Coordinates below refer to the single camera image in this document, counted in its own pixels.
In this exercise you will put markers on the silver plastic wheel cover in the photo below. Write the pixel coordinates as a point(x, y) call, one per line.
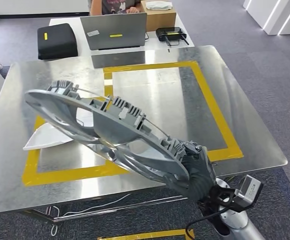
point(109, 127)

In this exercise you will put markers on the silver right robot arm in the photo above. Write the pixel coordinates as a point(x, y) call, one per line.
point(237, 225)

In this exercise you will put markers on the white curved plastic part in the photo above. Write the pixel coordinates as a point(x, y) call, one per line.
point(45, 137)

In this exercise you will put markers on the stainless steel workbench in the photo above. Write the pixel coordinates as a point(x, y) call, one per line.
point(248, 116)

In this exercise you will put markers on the black router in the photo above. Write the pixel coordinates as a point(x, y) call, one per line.
point(171, 33)

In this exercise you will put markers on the large yellow table tape rectangle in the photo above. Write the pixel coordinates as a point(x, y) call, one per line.
point(217, 116)

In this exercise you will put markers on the brown cardboard box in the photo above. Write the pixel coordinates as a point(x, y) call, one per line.
point(160, 21)

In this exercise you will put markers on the grey laptop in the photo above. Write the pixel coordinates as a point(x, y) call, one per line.
point(97, 39)

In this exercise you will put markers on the white folded cloth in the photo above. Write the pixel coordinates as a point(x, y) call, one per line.
point(158, 5)

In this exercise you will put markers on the small yellow table tape rectangle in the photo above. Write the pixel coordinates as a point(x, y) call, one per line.
point(60, 176)

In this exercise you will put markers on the black bag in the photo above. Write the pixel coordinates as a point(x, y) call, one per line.
point(57, 43)

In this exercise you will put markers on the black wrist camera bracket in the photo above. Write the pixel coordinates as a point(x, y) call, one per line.
point(222, 195)

